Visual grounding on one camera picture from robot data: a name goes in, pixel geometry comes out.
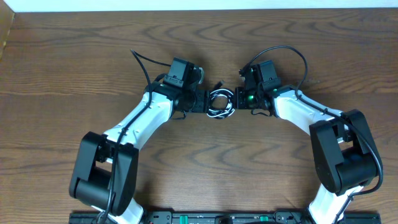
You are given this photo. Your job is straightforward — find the black usb cable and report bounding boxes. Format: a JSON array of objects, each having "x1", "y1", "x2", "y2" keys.
[{"x1": 206, "y1": 80, "x2": 236, "y2": 120}]

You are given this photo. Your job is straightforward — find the white usb cable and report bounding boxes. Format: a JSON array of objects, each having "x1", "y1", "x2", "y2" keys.
[{"x1": 207, "y1": 88, "x2": 236, "y2": 119}]

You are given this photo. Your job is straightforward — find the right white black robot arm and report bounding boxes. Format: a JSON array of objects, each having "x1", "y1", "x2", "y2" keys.
[{"x1": 235, "y1": 82, "x2": 384, "y2": 223}]

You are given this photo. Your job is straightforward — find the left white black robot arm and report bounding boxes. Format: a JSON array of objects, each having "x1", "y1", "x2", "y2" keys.
[{"x1": 69, "y1": 82, "x2": 210, "y2": 223}]

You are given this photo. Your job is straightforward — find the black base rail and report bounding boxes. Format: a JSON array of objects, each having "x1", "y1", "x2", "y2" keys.
[{"x1": 68, "y1": 210, "x2": 382, "y2": 224}]

